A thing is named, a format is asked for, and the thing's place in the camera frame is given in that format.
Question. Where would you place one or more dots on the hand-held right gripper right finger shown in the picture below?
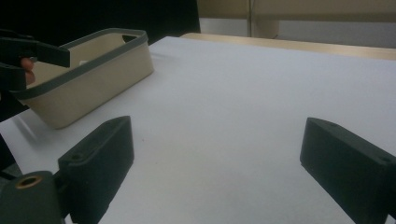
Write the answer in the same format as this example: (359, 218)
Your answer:
(348, 168)

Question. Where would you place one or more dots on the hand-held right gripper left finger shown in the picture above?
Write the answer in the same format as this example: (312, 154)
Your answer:
(96, 168)

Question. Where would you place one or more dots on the beige basket with grey rim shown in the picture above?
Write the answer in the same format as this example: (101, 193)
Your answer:
(93, 84)

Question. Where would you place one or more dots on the black curtain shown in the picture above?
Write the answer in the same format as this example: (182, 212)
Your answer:
(93, 15)

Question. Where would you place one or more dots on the white table board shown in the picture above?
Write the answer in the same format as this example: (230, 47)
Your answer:
(233, 109)

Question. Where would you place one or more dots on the light wooden desk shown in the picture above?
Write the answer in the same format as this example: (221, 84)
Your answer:
(295, 45)

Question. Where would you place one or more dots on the light wooden shelf unit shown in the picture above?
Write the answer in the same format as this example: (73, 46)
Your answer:
(311, 11)

